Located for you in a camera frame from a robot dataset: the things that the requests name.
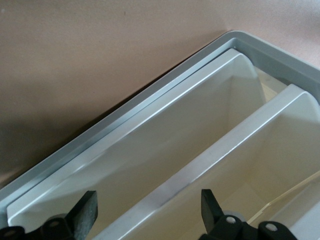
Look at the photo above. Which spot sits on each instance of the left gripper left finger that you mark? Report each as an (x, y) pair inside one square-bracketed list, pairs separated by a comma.
[(85, 215)]

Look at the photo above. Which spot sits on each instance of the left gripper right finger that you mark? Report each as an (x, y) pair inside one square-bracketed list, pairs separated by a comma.
[(210, 212)]

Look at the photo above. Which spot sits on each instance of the white highest cabinet drawer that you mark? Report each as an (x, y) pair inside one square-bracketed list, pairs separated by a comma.
[(300, 212)]

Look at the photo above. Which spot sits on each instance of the white lowest cabinet drawer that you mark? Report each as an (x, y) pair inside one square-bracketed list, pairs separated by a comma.
[(150, 140)]

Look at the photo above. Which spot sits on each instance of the grey plastic tray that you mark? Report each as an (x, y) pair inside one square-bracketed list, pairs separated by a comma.
[(160, 86)]

